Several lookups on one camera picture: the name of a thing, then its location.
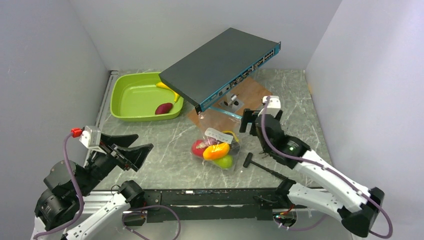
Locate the black rubber mallet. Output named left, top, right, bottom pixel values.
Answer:
left=242, top=152, right=286, bottom=181

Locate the orange toy mango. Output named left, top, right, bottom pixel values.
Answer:
left=202, top=142, right=230, bottom=161

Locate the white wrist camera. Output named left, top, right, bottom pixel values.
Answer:
left=259, top=95, right=281, bottom=118
left=70, top=125, right=104, bottom=153

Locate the dark red toy fruit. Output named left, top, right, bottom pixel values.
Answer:
left=155, top=102, right=174, bottom=115

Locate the wooden board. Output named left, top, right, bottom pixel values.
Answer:
left=187, top=77, right=272, bottom=130

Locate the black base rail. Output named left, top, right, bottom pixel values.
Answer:
left=112, top=187, right=299, bottom=223

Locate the dark grey network switch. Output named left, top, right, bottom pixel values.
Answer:
left=159, top=27, right=281, bottom=114

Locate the clear zip top bag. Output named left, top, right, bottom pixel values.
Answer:
left=190, top=111, right=242, bottom=171

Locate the metal stand bracket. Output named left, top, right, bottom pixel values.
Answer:
left=218, top=92, right=244, bottom=114

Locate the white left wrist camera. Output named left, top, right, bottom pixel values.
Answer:
left=70, top=125, right=104, bottom=153

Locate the yellow toy banana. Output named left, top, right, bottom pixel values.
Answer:
left=155, top=82, right=180, bottom=103
left=222, top=130, right=240, bottom=143

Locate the green toy pear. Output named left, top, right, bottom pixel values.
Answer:
left=213, top=155, right=233, bottom=169

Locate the lime green plastic tray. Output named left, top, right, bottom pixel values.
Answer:
left=109, top=72, right=184, bottom=122

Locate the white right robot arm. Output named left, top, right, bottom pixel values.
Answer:
left=239, top=108, right=393, bottom=239

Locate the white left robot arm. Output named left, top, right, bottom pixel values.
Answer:
left=31, top=128, right=154, bottom=240

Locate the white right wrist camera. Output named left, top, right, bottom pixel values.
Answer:
left=259, top=95, right=281, bottom=118

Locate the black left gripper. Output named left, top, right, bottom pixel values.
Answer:
left=76, top=132, right=154, bottom=196

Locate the red toy apple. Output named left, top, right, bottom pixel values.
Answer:
left=191, top=139, right=209, bottom=158

